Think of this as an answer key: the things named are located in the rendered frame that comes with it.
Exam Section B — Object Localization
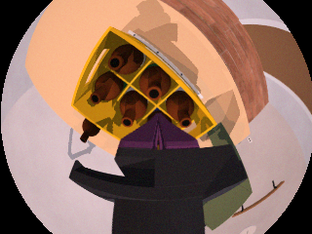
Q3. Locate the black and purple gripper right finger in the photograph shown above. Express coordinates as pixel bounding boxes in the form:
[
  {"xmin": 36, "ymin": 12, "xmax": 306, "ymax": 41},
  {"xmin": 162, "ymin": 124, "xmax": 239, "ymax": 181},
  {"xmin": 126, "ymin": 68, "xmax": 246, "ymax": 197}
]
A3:
[{"xmin": 158, "ymin": 113, "xmax": 200, "ymax": 149}]

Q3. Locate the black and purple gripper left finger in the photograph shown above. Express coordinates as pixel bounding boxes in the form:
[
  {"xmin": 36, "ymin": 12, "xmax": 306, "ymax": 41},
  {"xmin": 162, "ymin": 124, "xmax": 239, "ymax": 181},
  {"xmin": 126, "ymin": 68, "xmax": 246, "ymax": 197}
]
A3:
[{"xmin": 117, "ymin": 113, "xmax": 159, "ymax": 149}]

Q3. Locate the yellow bottle crate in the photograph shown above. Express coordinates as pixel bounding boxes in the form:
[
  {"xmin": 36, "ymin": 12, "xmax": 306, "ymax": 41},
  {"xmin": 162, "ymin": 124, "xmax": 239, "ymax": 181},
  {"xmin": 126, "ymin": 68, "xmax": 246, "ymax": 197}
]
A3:
[{"xmin": 71, "ymin": 26, "xmax": 217, "ymax": 140}]

